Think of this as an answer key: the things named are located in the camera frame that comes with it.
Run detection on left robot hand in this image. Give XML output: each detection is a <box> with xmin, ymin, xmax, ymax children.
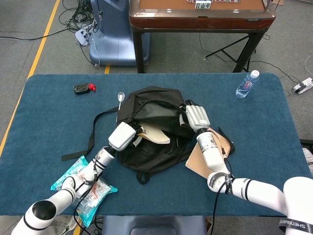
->
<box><xmin>108</xmin><ymin>121</ymin><xmax>145</xmax><ymax>152</ymax></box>

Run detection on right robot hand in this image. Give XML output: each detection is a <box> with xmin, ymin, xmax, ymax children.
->
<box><xmin>179</xmin><ymin>104</ymin><xmax>211</xmax><ymax>132</ymax></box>

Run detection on white book yellow spine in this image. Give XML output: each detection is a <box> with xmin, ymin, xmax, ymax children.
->
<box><xmin>133</xmin><ymin>124</ymin><xmax>171</xmax><ymax>147</ymax></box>

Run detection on black backpack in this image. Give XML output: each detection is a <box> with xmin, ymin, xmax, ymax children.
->
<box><xmin>61</xmin><ymin>85</ymin><xmax>237</xmax><ymax>186</ymax></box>

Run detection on teal white snack bag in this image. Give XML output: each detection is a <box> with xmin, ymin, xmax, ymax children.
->
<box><xmin>50</xmin><ymin>155</ymin><xmax>118</xmax><ymax>228</ymax></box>

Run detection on brown spiral notebook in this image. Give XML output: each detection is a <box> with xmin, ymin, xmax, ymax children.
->
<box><xmin>185</xmin><ymin>127</ymin><xmax>232</xmax><ymax>179</ymax></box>

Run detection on clear water bottle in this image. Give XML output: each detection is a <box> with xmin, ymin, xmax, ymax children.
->
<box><xmin>235</xmin><ymin>70</ymin><xmax>260</xmax><ymax>99</ymax></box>

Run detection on small black device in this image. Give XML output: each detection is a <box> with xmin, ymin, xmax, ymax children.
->
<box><xmin>73</xmin><ymin>83</ymin><xmax>90</xmax><ymax>95</ymax></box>

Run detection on blue felt table cover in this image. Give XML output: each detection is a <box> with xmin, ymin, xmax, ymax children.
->
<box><xmin>0</xmin><ymin>72</ymin><xmax>313</xmax><ymax>217</ymax></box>

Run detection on blue grey machine base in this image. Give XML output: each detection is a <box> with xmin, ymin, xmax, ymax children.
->
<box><xmin>89</xmin><ymin>0</ymin><xmax>151</xmax><ymax>66</ymax></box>

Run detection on brown mahjong table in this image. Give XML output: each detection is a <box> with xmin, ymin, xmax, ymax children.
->
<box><xmin>129</xmin><ymin>0</ymin><xmax>277</xmax><ymax>73</ymax></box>

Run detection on blue grey robot torso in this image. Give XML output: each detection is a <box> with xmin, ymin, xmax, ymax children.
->
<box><xmin>101</xmin><ymin>215</ymin><xmax>208</xmax><ymax>235</ymax></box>

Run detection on white power strip with plugs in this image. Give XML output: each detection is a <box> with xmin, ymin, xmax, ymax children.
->
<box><xmin>74</xmin><ymin>23</ymin><xmax>98</xmax><ymax>46</ymax></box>

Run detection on white power strip black plug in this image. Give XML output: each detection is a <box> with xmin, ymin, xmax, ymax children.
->
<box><xmin>292</xmin><ymin>77</ymin><xmax>313</xmax><ymax>95</ymax></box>

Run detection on green print mahjong tiles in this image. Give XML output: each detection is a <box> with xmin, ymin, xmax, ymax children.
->
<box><xmin>195</xmin><ymin>0</ymin><xmax>212</xmax><ymax>10</ymax></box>

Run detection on white pink fabric item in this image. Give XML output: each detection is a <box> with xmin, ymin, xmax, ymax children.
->
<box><xmin>302</xmin><ymin>146</ymin><xmax>313</xmax><ymax>169</ymax></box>

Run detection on white handled spoon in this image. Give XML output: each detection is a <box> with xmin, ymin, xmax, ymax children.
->
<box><xmin>115</xmin><ymin>92</ymin><xmax>126</xmax><ymax>123</ymax></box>

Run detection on black cable tangle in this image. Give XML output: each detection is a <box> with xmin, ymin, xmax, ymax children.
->
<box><xmin>58</xmin><ymin>0</ymin><xmax>98</xmax><ymax>32</ymax></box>

